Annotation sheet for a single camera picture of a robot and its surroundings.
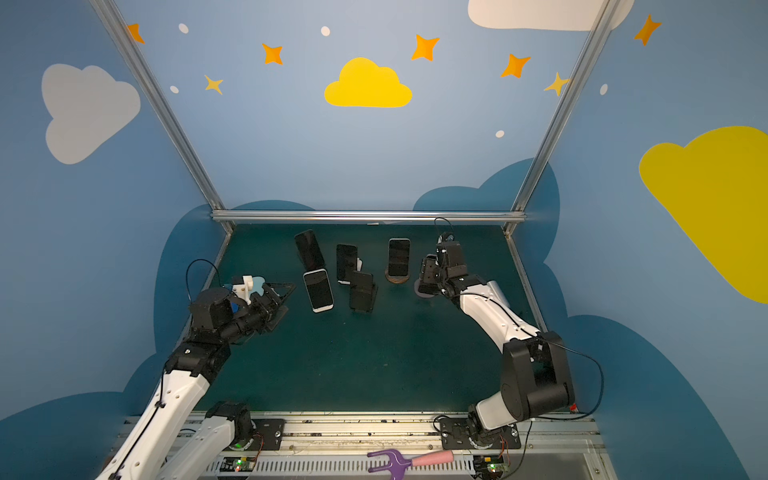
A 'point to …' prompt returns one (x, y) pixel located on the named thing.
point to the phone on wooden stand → (399, 257)
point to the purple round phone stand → (416, 289)
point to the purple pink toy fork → (399, 462)
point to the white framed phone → (319, 290)
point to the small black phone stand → (375, 294)
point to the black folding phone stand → (309, 250)
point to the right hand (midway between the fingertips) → (436, 261)
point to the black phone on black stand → (309, 250)
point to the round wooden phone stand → (397, 278)
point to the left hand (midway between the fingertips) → (297, 297)
